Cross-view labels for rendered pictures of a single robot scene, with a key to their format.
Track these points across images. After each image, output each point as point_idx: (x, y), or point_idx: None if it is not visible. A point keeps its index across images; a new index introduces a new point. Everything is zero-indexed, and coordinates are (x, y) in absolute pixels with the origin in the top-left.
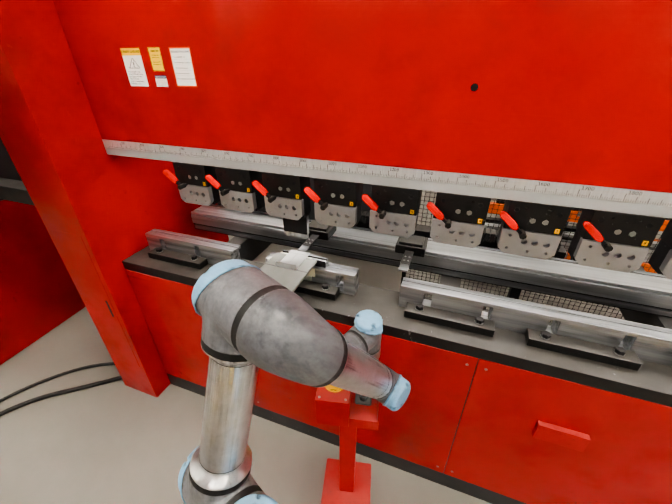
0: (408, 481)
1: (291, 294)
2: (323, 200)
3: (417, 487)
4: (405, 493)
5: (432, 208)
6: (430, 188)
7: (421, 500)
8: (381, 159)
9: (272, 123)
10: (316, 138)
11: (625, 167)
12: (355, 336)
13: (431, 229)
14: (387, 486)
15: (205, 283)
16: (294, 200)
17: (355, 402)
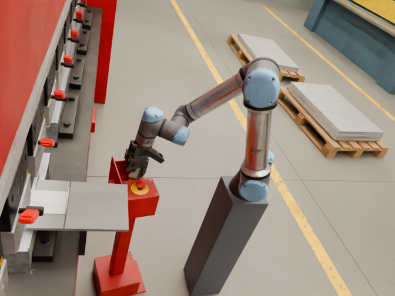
0: (86, 244)
1: (260, 57)
2: (49, 96)
3: (89, 238)
4: (96, 245)
5: (77, 33)
6: (64, 19)
7: (96, 235)
8: (59, 13)
9: (34, 33)
10: (47, 23)
11: None
12: (167, 120)
13: (66, 54)
14: (95, 256)
15: (277, 78)
16: (44, 124)
17: (164, 160)
